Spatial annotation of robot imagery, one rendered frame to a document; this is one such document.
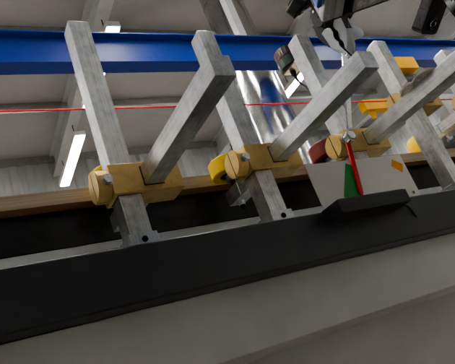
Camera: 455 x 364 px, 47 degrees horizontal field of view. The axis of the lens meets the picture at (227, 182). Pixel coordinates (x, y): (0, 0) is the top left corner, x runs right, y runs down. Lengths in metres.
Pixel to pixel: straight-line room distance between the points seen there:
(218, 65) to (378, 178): 0.54
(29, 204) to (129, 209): 0.24
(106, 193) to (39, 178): 8.30
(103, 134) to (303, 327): 0.43
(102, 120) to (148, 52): 3.93
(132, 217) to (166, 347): 0.19
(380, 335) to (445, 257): 0.23
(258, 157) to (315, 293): 0.25
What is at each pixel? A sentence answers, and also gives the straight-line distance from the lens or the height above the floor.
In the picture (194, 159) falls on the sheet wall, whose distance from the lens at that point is 9.96.
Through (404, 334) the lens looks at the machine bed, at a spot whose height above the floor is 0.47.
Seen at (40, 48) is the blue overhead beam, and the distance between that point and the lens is 4.52.
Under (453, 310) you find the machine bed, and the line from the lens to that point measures 1.40.
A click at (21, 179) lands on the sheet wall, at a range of 9.03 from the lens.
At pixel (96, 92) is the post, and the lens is 0.88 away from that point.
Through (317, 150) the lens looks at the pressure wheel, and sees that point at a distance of 1.18.
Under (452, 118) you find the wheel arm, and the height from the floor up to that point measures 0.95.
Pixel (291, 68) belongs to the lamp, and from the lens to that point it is 1.22.
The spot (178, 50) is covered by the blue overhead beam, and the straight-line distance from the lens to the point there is 4.90.
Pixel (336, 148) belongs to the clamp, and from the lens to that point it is 1.07.
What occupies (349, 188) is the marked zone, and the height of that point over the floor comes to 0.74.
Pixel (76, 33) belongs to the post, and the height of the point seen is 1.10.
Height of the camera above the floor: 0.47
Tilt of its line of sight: 21 degrees up
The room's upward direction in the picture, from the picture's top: 21 degrees counter-clockwise
